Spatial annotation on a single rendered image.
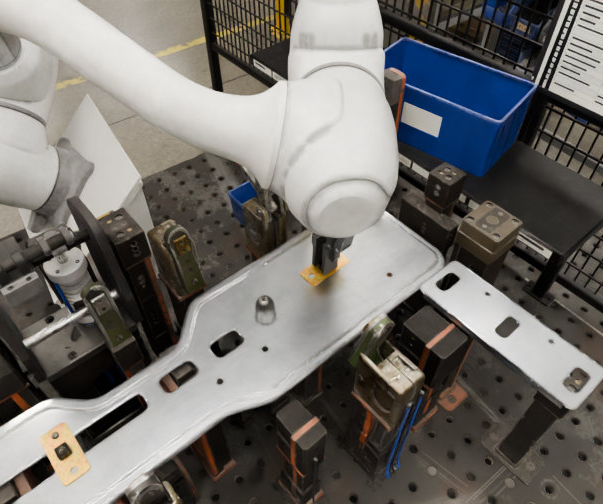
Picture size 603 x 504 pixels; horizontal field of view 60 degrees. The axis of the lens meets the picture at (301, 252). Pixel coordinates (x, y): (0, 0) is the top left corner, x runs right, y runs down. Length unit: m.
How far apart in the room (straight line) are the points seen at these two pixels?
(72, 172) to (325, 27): 0.83
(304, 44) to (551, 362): 0.59
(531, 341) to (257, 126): 0.59
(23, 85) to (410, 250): 0.83
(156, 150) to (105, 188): 1.69
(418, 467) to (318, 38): 0.79
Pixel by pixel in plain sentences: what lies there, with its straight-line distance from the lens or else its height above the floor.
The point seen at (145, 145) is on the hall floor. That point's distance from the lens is 2.92.
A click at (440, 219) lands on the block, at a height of 1.00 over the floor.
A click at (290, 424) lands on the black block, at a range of 0.77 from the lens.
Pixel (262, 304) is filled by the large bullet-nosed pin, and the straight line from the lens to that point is 0.81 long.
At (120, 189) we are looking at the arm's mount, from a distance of 1.15.
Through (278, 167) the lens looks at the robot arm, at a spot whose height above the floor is 1.40.
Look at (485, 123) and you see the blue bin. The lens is 1.02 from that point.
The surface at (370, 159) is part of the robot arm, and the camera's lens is 0.44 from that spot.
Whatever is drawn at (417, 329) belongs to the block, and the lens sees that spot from 0.88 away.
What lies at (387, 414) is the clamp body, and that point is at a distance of 0.82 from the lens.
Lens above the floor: 1.70
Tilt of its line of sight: 49 degrees down
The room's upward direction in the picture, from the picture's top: straight up
